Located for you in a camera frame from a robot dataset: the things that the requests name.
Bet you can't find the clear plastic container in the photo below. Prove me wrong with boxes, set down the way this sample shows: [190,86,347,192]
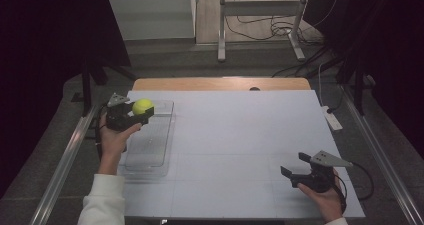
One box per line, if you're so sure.
[118,99,176,180]

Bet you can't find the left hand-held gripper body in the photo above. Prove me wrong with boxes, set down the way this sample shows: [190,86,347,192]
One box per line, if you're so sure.
[105,92,149,133]

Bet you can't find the yellow tennis ball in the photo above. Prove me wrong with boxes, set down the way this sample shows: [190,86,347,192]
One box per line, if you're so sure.
[131,98,155,116]

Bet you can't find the white cabinet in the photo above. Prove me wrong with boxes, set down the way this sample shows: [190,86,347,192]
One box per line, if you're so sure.
[106,0,198,42]

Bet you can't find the white power strip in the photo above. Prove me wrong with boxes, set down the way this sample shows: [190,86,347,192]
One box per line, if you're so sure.
[321,105,344,132]

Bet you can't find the white metal desk frame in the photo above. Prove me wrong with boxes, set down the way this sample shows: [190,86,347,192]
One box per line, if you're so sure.
[217,0,312,63]

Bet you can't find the black stand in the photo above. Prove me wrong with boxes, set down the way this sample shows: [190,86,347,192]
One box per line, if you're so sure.
[70,56,138,118]
[335,56,377,117]

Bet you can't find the tangled black floor cables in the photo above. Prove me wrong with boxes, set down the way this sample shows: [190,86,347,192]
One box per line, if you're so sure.
[224,0,341,47]

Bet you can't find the white table board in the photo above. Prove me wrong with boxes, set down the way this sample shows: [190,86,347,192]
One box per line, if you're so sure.
[120,90,366,219]

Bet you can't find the black plug with cable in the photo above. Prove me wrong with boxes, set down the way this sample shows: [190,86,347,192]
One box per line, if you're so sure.
[326,84,346,115]

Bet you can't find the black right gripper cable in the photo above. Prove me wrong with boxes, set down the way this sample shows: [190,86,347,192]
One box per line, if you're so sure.
[333,160,375,214]

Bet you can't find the person's right hand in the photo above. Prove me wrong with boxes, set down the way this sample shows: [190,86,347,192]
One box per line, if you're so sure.
[297,175,345,224]

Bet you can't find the black curtain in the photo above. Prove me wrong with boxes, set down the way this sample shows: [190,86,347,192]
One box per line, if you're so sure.
[304,0,424,153]
[0,0,132,199]

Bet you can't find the white cable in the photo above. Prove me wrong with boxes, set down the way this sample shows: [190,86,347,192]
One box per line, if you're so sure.
[317,62,327,108]

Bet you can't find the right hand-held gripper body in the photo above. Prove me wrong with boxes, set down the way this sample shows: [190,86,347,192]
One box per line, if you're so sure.
[290,150,354,194]

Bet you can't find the person's left hand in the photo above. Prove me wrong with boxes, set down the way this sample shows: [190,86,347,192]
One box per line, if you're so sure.
[97,113,143,176]

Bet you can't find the aluminium rail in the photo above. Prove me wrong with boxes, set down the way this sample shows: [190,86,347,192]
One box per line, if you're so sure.
[340,84,424,225]
[29,105,98,225]

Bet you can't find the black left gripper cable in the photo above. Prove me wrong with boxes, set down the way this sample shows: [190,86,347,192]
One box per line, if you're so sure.
[94,107,108,161]

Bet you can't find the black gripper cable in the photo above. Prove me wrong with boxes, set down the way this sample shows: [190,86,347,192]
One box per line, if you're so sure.
[333,160,375,214]
[94,107,108,161]

